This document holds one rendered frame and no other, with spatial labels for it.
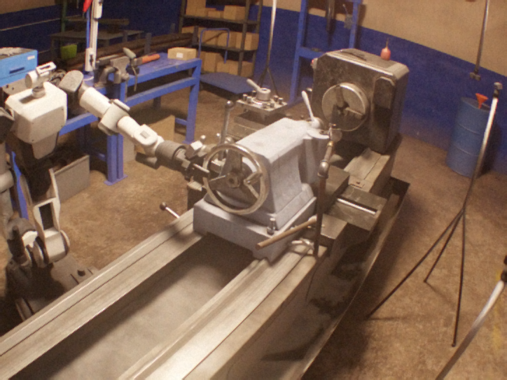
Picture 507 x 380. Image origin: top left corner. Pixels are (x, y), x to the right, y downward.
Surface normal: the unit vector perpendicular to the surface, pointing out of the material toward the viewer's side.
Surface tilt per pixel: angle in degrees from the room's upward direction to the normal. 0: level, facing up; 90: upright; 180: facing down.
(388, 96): 90
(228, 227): 90
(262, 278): 0
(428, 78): 90
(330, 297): 0
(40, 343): 0
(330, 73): 90
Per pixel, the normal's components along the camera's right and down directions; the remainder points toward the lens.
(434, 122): -0.51, 0.35
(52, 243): 0.75, 0.16
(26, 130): 0.25, 0.54
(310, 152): 0.25, 0.29
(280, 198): 0.82, -0.07
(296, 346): 0.11, -0.88
